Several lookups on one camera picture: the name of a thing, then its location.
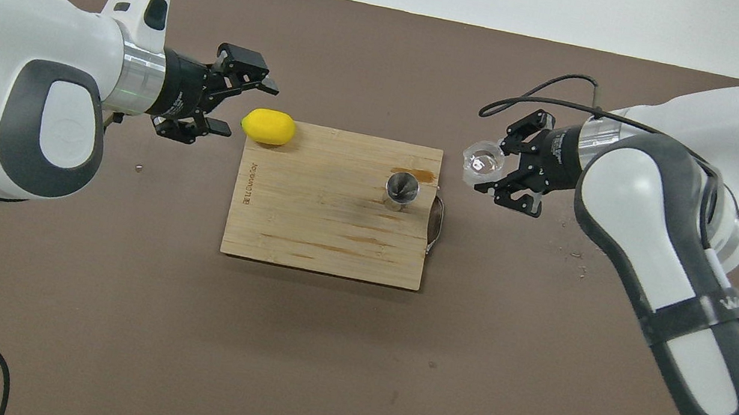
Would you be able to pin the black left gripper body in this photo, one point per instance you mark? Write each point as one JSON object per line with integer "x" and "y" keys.
{"x": 185, "y": 87}

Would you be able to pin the steel double jigger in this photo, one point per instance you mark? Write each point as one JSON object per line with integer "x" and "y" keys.
{"x": 401, "y": 189}

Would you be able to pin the yellow lemon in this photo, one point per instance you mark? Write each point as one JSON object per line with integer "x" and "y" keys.
{"x": 268, "y": 127}

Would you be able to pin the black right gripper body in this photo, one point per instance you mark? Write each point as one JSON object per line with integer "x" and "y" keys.
{"x": 556, "y": 161}

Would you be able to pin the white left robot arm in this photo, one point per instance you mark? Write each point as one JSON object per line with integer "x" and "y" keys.
{"x": 1, "y": 97}

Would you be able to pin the brown table mat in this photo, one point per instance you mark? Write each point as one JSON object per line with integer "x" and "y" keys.
{"x": 311, "y": 365}

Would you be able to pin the small clear glass cup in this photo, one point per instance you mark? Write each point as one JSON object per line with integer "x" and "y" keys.
{"x": 484, "y": 162}

